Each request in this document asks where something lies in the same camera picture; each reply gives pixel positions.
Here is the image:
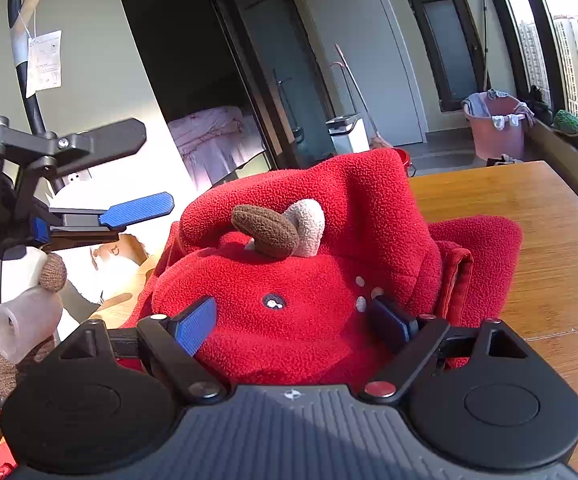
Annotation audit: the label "red fleece garment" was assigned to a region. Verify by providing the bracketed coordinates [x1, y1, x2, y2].
[128, 148, 522, 389]

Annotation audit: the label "white paper tag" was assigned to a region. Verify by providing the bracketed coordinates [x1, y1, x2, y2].
[26, 30, 62, 99]

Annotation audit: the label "red plastic bucket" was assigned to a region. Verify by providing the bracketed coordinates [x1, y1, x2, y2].
[394, 148, 417, 178]

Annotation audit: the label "shoes on floor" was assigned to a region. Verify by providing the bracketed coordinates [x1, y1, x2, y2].
[486, 154, 522, 167]

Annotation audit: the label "white mop bucket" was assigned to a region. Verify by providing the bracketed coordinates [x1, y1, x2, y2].
[326, 114, 369, 155]

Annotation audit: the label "pink laundry basket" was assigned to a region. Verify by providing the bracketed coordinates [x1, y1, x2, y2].
[461, 89, 535, 160]

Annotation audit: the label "green slipper far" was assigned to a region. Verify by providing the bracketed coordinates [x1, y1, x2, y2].
[552, 110, 578, 138]

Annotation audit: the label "broom pole by window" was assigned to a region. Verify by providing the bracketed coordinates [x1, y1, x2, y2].
[481, 0, 490, 91]

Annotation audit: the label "black white vacuum handle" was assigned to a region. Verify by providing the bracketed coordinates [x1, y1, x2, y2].
[7, 0, 66, 194]

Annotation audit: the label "mop with long handle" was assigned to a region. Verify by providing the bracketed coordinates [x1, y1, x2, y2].
[335, 44, 393, 148]

